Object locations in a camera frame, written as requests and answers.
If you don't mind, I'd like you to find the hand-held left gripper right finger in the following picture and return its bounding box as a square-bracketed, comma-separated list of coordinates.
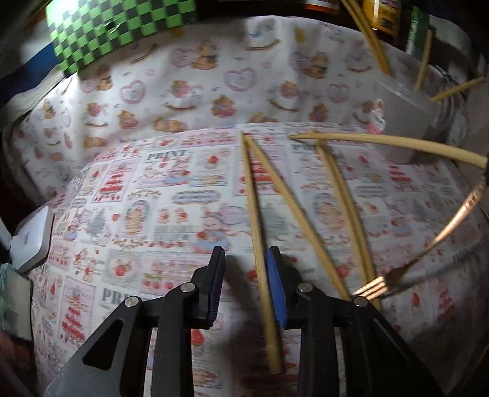
[267, 246, 446, 397]

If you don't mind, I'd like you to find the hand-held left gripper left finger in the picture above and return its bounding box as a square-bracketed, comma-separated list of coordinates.
[44, 246, 227, 397]

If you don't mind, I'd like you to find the long bamboo chopstick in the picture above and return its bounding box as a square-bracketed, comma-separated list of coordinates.
[414, 30, 433, 91]
[246, 133, 353, 302]
[289, 132, 489, 169]
[310, 129, 382, 311]
[430, 76, 486, 102]
[340, 0, 387, 75]
[346, 0, 392, 76]
[240, 131, 284, 375]

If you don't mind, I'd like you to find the translucent plastic cup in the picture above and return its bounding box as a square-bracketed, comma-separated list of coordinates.
[372, 78, 440, 165]

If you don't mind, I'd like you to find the copper metal fork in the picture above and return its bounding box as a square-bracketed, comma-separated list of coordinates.
[351, 183, 486, 302]

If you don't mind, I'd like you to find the christmas printed tablecloth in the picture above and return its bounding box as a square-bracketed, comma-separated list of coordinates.
[28, 122, 489, 397]

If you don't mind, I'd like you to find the white desk lamp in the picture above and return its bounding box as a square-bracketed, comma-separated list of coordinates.
[9, 206, 56, 273]

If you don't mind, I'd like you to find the bear printed cloth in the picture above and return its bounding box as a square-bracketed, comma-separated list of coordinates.
[11, 15, 478, 191]

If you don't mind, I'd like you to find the pale green packet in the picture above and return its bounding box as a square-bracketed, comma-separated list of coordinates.
[0, 263, 34, 342]

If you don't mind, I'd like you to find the dark red cloth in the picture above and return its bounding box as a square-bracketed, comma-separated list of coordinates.
[0, 332, 42, 397]

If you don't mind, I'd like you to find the green checkered board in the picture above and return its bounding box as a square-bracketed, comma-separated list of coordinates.
[45, 0, 199, 77]

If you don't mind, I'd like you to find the soy sauce bottle yellow label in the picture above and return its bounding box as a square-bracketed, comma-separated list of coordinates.
[361, 0, 403, 38]

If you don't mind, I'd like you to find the green carton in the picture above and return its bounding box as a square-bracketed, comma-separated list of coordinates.
[404, 5, 432, 56]

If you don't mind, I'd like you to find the orange white blue striped cloth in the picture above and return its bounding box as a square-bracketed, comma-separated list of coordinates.
[0, 0, 69, 115]

